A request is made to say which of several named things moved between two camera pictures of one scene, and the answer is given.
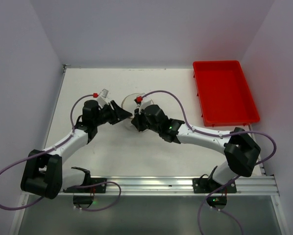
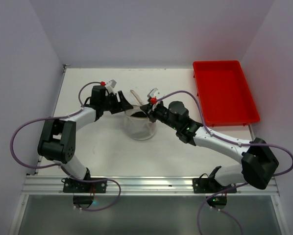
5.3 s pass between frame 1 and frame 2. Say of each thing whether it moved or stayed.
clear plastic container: moved
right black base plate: stayed
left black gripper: moved
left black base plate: stayed
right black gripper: moved
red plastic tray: stayed
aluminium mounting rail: stayed
